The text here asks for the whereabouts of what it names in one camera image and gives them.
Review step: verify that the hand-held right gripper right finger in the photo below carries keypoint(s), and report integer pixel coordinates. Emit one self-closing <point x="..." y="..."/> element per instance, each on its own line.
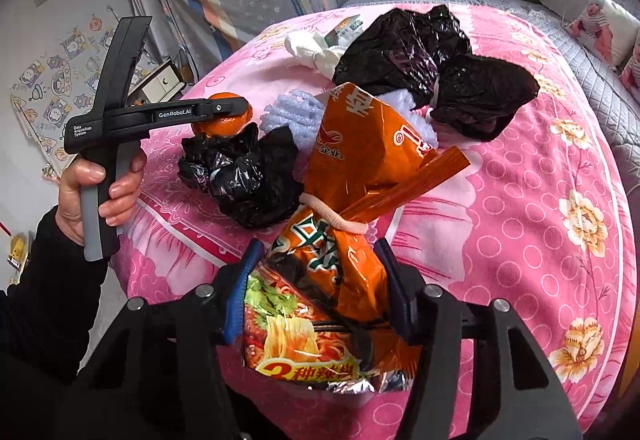
<point x="397" y="295"/>

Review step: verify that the person's left hand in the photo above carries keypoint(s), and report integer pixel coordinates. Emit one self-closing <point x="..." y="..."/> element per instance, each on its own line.
<point x="72" y="200"/>

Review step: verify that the pink elastic band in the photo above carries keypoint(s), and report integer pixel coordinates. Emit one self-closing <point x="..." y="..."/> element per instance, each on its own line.
<point x="330" y="215"/>

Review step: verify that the green snack packet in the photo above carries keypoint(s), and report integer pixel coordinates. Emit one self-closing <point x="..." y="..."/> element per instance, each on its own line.
<point x="345" y="27"/>

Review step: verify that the pink floral blanket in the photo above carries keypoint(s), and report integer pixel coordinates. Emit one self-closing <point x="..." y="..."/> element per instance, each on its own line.
<point x="525" y="245"/>

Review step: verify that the black plastic bag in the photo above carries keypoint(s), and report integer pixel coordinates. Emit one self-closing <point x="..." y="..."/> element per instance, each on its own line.
<point x="482" y="100"/>
<point x="250" y="180"/>
<point x="400" y="50"/>

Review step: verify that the pale lilac fluffy cloth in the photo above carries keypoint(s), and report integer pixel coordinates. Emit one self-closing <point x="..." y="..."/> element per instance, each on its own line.
<point x="292" y="112"/>

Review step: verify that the baby print pillow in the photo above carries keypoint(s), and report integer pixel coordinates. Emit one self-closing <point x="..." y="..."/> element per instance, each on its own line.
<point x="631" y="67"/>
<point x="600" y="27"/>

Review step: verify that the person's left forearm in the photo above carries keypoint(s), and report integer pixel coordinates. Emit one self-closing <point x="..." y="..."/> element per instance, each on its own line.
<point x="50" y="300"/>

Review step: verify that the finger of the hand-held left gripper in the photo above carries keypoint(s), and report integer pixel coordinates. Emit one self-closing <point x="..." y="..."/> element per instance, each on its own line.
<point x="220" y="109"/>

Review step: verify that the small white drawer cabinet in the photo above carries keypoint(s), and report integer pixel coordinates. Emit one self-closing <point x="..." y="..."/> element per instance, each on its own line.
<point x="162" y="80"/>

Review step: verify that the cartoon print cloth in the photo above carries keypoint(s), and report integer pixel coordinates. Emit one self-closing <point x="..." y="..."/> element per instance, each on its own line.
<point x="50" y="85"/>

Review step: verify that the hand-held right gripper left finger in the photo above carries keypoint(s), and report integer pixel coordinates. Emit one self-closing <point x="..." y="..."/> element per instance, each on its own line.
<point x="244" y="292"/>

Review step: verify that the yellow object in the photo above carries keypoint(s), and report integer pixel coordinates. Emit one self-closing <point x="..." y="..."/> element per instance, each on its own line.
<point x="19" y="250"/>

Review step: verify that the orange tangerine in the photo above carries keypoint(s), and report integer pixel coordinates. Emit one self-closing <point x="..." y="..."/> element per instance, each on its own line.
<point x="225" y="126"/>

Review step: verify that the orange instant noodle packet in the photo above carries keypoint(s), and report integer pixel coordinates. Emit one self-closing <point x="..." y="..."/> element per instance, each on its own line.
<point x="350" y="155"/>

